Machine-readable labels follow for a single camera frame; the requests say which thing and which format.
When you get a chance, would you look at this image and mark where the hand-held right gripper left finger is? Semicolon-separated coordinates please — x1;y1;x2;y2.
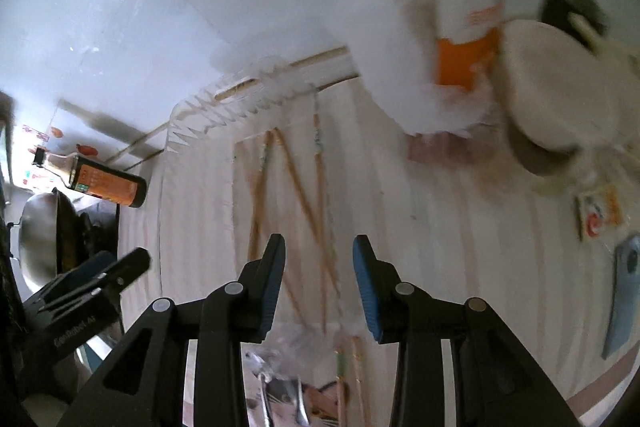
70;233;287;427

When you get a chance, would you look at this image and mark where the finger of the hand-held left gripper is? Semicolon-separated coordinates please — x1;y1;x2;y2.
22;252;116;309
40;248;152;316

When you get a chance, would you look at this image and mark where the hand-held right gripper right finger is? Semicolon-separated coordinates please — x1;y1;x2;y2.
351;234;583;427

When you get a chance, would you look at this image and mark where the clear plastic utensil tray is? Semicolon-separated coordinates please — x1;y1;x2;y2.
156;69;361;338

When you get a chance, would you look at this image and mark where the metal wok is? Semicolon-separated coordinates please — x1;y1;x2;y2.
16;188;101;290

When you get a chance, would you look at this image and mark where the dark sauce bottle orange label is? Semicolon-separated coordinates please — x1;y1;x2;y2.
31;147;147;209

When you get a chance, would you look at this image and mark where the metal spoon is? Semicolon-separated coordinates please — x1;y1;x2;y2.
246;351;275;427

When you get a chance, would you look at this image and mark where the green banded wooden chopstick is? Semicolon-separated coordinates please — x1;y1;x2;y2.
335;347;348;427

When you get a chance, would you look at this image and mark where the striped table mat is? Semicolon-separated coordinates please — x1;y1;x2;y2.
117;74;640;427

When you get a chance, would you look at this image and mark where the small orange and white packet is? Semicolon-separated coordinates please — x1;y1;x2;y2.
574;183;624;242

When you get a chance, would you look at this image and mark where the beige bowl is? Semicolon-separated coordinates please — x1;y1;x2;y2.
497;19;623;178

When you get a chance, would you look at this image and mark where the white and orange bottle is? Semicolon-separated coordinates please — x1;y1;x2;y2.
434;0;506;94

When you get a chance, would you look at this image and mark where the dark scouring sponge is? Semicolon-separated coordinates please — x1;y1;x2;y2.
541;0;608;45

